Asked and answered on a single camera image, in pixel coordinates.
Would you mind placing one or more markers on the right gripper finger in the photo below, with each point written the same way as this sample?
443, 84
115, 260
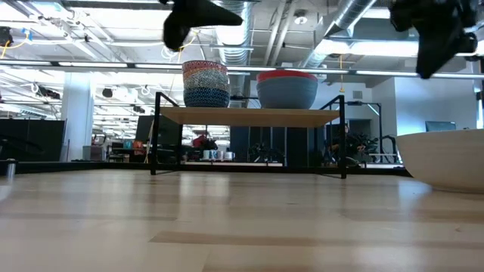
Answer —
433, 56

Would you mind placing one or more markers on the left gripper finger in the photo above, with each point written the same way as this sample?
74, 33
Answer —
219, 17

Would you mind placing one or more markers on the grey patterned bowl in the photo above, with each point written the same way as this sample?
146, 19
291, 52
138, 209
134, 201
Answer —
206, 80

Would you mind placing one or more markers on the blue patterned bowl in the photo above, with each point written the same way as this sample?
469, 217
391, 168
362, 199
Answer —
206, 98

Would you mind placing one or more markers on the large red bowl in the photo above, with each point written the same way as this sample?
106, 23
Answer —
286, 75

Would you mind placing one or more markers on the large grey-blue bowl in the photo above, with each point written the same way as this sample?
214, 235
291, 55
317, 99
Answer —
287, 94

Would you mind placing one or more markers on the dark computer monitor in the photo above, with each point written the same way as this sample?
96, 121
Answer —
440, 126

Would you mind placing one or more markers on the long ceiling light bar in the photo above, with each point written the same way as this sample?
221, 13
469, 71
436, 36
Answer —
94, 64

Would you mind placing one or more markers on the large black screen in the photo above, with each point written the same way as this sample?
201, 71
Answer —
166, 132

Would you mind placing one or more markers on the large cream bowl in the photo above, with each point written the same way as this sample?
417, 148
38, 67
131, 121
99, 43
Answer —
446, 158

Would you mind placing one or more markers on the white cup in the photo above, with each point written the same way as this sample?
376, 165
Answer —
206, 155
217, 155
229, 155

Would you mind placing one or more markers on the person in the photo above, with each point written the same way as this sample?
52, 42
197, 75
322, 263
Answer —
336, 147

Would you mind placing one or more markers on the dark green plant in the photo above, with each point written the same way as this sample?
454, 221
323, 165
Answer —
266, 153

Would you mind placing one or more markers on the black office partition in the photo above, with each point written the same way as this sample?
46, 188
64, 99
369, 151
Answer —
34, 140

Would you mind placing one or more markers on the ribbed silver ceiling duct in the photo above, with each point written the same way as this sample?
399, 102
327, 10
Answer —
234, 38

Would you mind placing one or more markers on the black metal background frame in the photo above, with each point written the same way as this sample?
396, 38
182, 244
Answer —
379, 121

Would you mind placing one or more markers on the smooth silver ceiling duct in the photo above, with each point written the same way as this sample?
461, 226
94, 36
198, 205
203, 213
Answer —
332, 30

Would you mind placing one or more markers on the wooden shelf with black frame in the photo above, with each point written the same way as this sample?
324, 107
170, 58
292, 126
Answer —
246, 116

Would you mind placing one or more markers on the black table edge rail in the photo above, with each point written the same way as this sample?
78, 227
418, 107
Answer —
75, 166

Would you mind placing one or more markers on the small silver post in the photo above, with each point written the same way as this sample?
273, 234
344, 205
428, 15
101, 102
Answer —
11, 169

